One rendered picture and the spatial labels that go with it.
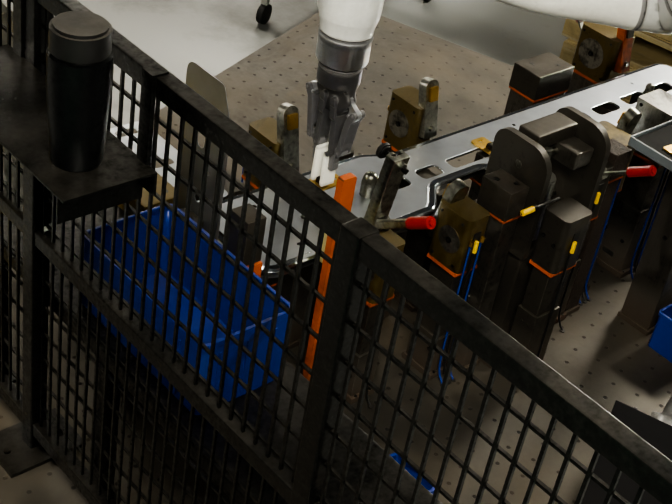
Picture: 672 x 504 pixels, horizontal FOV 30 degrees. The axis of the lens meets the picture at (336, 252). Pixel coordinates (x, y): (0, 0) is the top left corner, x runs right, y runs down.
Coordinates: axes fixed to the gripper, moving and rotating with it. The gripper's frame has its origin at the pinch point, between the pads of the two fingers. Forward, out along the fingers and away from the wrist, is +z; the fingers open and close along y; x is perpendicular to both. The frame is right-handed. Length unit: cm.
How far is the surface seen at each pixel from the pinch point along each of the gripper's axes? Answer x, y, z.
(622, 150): -56, -23, 1
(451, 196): -15.8, -16.7, 2.0
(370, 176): -11.9, -0.5, 6.0
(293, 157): -6.1, 14.5, 8.6
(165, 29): -134, 232, 110
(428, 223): 0.5, -26.1, -3.6
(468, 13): -265, 190, 111
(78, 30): 65, -23, -51
